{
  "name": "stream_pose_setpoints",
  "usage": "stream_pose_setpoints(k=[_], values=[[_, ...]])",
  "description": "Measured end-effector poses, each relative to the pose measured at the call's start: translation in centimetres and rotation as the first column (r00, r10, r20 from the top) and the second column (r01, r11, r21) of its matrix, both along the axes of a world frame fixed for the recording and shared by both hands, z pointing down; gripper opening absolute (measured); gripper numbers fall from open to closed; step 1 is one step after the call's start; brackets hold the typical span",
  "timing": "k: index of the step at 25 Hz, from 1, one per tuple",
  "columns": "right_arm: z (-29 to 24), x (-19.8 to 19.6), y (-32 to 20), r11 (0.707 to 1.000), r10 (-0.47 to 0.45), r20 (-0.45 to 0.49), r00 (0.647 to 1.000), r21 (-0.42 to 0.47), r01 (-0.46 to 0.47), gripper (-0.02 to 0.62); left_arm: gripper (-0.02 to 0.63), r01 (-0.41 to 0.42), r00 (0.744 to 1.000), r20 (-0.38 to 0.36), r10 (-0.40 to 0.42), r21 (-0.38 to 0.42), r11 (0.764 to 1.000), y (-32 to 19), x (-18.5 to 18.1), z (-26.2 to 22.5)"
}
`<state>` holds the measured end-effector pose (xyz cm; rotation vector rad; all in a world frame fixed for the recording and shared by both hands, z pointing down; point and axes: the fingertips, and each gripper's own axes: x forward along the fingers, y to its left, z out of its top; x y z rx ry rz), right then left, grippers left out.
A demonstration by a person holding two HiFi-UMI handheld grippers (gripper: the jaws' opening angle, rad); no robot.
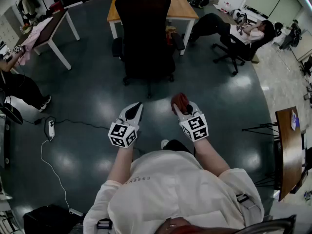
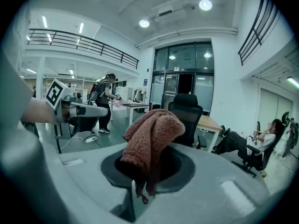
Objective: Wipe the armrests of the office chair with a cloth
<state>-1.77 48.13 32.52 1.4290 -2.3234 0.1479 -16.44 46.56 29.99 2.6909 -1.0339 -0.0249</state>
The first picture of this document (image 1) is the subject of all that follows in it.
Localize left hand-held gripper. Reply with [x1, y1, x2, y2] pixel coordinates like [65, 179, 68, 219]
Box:
[108, 101, 144, 149]

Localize black metal desk frame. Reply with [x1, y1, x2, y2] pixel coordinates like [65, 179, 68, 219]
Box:
[241, 121, 281, 188]

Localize grey backpack strap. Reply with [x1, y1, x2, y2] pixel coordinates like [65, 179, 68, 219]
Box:
[235, 193, 263, 220]

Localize brown curved desk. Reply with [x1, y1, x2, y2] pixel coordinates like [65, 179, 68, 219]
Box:
[274, 106, 305, 202]

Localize reddish-brown fabric piece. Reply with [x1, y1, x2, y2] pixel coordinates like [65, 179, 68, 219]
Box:
[170, 92, 190, 114]

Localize person's left forearm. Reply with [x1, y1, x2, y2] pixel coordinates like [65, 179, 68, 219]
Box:
[106, 144, 135, 186]

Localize white cable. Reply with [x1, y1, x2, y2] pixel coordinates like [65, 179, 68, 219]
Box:
[40, 136, 74, 213]

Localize black floor cable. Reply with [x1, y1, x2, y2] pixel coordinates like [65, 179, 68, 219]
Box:
[23, 116, 111, 141]

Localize dark curved head mount bar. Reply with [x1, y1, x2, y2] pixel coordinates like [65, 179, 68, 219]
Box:
[230, 214, 297, 234]

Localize red box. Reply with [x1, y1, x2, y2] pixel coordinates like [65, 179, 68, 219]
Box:
[48, 1, 65, 12]

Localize white blue paper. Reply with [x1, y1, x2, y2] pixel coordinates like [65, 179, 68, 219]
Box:
[291, 109, 301, 131]

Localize black mesh office chair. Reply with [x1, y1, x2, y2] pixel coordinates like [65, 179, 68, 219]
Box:
[112, 0, 186, 99]

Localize black bag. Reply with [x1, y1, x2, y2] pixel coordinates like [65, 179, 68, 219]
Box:
[23, 204, 84, 234]

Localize clothes rack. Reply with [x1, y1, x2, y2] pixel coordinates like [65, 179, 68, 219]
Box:
[15, 0, 49, 27]

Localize person's black trousers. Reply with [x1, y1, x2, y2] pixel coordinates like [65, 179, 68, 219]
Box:
[162, 139, 194, 156]

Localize black backpack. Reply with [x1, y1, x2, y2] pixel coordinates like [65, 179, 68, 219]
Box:
[190, 0, 210, 9]

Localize pink draped fabric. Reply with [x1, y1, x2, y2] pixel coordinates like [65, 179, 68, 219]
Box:
[17, 17, 54, 67]

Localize black chair armrest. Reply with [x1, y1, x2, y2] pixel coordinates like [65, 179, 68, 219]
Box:
[170, 32, 186, 51]

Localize person's right forearm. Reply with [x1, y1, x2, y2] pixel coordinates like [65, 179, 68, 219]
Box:
[194, 136, 232, 178]

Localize white table with items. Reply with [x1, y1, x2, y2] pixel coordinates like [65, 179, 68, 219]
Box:
[14, 8, 80, 71]

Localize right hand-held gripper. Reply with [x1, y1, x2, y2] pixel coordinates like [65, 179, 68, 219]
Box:
[172, 101, 209, 142]

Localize black strap buckle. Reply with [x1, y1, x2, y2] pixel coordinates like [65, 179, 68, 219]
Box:
[96, 217, 113, 230]

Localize person's white shirt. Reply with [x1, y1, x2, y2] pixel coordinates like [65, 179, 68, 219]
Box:
[83, 150, 266, 234]

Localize wooden table with white legs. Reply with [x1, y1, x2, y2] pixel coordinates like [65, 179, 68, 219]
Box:
[106, 0, 199, 56]

